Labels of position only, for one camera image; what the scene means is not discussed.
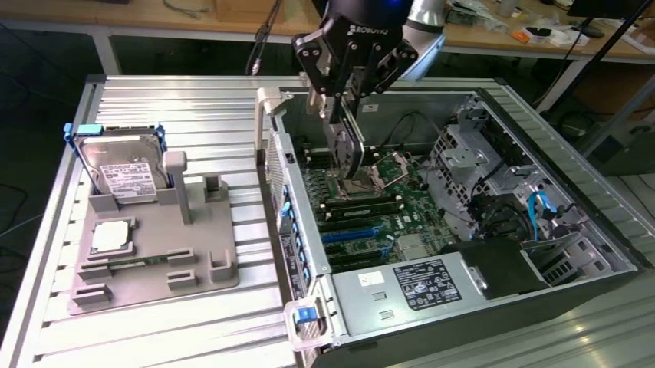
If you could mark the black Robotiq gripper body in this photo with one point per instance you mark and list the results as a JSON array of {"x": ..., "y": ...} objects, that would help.
[{"x": 366, "y": 19}]

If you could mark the black graphics card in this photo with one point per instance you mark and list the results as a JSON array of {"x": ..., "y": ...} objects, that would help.
[{"x": 350, "y": 149}]

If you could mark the wooden workbench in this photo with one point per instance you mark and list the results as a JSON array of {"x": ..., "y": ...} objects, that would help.
[
  {"x": 511, "y": 48},
  {"x": 154, "y": 21}
]

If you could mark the small orange box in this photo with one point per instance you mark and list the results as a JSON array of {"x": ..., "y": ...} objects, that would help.
[{"x": 521, "y": 35}]

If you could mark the metal socket cover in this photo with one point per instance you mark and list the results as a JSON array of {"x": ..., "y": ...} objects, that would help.
[{"x": 397, "y": 168}]

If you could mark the metal disk bay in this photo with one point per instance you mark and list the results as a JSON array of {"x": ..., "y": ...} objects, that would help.
[{"x": 461, "y": 161}]

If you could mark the CPU socket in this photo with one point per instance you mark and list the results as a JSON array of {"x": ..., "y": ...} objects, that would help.
[{"x": 366, "y": 188}]

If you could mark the green motherboard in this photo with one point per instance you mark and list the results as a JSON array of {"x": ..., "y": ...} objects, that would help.
[{"x": 410, "y": 207}]

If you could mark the black installed RAM stick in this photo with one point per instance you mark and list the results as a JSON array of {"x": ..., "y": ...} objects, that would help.
[{"x": 363, "y": 209}]

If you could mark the black monitor with stand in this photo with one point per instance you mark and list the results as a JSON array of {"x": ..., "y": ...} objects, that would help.
[{"x": 589, "y": 28}]

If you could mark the black slanted pole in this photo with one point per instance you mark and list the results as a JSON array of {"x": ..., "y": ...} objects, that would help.
[{"x": 614, "y": 36}]

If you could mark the hard disk in blue carrier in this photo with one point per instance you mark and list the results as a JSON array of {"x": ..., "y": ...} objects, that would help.
[{"x": 123, "y": 168}]

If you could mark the silver chipset heatsink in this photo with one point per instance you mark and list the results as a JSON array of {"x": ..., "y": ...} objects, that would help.
[{"x": 414, "y": 246}]

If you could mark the black expansion slot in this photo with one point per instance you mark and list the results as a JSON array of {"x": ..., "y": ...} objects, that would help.
[{"x": 358, "y": 257}]

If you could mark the black plastic air shroud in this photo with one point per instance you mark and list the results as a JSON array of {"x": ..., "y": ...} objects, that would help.
[{"x": 497, "y": 268}]

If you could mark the silver CPU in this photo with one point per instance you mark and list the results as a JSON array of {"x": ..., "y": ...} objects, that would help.
[{"x": 110, "y": 237}]

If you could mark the grey power supply unit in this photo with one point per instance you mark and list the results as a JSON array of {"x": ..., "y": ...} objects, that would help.
[{"x": 369, "y": 303}]

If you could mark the green RAM stick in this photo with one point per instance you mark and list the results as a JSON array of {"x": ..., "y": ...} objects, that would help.
[{"x": 138, "y": 263}]

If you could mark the grey plastic parts rack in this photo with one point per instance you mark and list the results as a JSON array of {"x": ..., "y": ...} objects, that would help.
[{"x": 154, "y": 280}]

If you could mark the open black PC case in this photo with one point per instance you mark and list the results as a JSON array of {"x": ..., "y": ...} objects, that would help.
[{"x": 563, "y": 314}]

